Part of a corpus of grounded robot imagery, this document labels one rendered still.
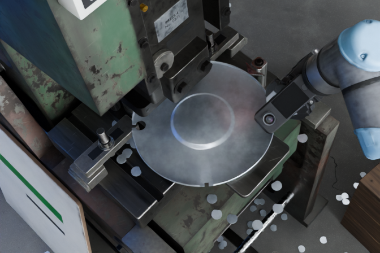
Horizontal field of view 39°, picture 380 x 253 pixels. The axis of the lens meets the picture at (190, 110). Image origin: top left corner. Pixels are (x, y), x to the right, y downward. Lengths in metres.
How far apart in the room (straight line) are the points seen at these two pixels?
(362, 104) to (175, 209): 0.52
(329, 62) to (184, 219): 0.50
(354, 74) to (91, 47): 0.37
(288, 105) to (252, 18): 1.35
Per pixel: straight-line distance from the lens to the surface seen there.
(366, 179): 1.53
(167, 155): 1.06
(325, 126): 1.27
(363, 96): 0.79
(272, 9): 2.29
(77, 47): 0.67
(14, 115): 1.26
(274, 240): 1.81
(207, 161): 1.04
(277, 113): 0.93
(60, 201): 1.38
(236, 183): 1.02
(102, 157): 1.11
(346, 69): 0.80
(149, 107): 1.00
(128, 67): 0.77
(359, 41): 0.78
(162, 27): 0.86
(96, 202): 1.22
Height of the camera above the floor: 1.72
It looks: 59 degrees down
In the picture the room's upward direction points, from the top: 10 degrees counter-clockwise
